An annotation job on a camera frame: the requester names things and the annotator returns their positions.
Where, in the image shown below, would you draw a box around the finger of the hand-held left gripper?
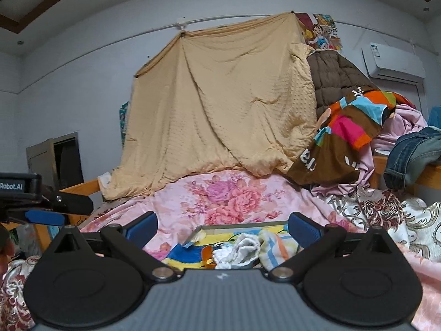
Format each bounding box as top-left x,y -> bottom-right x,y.
41,185 -> 94,215
7,209 -> 67,227

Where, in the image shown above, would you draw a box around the brown colourful patched cloth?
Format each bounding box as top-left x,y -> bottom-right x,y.
287,90 -> 397,185

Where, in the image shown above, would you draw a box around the teal wall poster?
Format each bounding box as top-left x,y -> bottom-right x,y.
119,102 -> 130,142

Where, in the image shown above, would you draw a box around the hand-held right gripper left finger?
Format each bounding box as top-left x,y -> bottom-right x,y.
43,212 -> 178,281

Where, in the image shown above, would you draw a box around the brown quilted blanket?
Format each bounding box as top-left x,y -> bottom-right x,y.
306,50 -> 380,118

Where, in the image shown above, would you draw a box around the blue jeans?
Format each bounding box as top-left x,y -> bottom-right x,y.
383,126 -> 441,190

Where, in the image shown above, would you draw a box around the orange cup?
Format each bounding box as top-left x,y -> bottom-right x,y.
201,246 -> 216,268

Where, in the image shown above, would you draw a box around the light pink cloth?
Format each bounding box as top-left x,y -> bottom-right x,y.
310,103 -> 428,197

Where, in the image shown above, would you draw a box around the white plain sock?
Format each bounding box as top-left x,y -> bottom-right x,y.
212,246 -> 259,270

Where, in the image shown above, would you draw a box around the striped pastel cloth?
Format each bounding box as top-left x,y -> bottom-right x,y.
258,229 -> 300,269

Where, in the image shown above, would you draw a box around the cartoon wall poster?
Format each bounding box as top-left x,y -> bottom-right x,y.
294,12 -> 343,52

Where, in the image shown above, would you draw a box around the wooden bed end board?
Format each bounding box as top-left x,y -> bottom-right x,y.
372,155 -> 441,194

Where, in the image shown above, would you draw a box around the blue cloth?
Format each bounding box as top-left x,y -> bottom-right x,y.
427,107 -> 441,128

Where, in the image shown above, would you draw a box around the yellow hanging blanket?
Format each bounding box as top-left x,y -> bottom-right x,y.
98,12 -> 319,201

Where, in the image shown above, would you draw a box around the white air conditioner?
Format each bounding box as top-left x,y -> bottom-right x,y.
362,42 -> 426,83

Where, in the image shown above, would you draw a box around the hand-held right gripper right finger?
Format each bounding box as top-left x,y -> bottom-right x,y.
267,212 -> 402,281

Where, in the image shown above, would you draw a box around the pink floral quilt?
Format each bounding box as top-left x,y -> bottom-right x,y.
79,169 -> 441,331

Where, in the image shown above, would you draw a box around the grey tray with cartoon drawing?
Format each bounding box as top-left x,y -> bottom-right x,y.
165,221 -> 299,269

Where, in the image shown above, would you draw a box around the satin floral bedsheet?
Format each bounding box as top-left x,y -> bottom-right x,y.
0,184 -> 441,331

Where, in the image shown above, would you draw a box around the wooden slatted bed rail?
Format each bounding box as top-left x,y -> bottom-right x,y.
5,178 -> 104,252

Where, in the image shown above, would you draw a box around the person's left hand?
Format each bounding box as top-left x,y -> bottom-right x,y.
0,243 -> 17,278

